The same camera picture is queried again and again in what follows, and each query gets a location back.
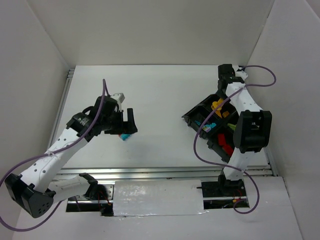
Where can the red arch lego brick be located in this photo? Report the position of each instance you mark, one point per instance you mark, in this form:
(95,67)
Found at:
(228,149)

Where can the aluminium table edge rail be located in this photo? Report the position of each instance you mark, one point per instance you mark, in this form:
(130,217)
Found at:
(142,174)

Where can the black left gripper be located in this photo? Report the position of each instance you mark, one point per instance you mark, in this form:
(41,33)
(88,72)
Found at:
(122,122)

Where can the orange 2x4 brick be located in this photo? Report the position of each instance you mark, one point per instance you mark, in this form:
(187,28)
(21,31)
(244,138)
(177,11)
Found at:
(218,113)

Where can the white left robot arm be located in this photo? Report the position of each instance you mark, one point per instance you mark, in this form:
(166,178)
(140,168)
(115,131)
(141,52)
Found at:
(33,189)

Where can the silver foil covered plate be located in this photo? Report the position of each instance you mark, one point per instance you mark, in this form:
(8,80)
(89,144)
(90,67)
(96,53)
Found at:
(157,198)

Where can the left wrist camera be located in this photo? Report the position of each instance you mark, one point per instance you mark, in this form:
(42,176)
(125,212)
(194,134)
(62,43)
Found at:
(119,97)

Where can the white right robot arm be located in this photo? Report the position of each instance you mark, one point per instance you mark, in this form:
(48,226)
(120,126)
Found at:
(252,130)

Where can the black four-compartment tray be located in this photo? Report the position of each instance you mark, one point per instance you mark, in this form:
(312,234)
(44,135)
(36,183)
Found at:
(201,111)

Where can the red curved brick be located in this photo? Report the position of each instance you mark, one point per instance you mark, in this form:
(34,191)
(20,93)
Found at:
(221,139)

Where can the white printed lego tile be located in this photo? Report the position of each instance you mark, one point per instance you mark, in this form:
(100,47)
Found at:
(206,128)

